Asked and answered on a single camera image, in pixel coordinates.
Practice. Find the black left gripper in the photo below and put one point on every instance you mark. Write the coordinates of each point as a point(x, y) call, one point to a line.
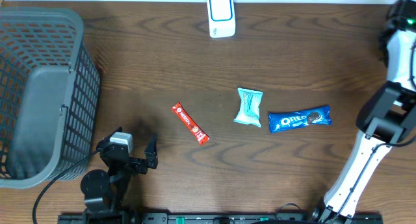
point(151, 161)

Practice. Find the red Nescafe stick sachet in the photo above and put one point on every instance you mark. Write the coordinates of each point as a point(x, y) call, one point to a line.
point(191, 125)

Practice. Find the mint green wipes pack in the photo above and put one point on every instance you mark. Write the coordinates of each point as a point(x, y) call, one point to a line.
point(249, 112)

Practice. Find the blue Oreo cookie pack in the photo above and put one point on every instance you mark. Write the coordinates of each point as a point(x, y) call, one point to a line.
point(286, 121)

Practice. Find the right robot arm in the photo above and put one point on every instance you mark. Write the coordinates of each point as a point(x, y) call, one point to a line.
point(384, 122)

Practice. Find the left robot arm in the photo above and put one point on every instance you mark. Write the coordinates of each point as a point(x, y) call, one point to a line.
point(104, 190)

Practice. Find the white barcode scanner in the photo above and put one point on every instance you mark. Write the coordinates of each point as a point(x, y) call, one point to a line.
point(221, 16)

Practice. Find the grey plastic basket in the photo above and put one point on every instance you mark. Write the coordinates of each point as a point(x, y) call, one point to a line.
point(49, 96)

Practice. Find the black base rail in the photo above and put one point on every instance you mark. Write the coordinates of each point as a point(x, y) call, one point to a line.
point(164, 218)

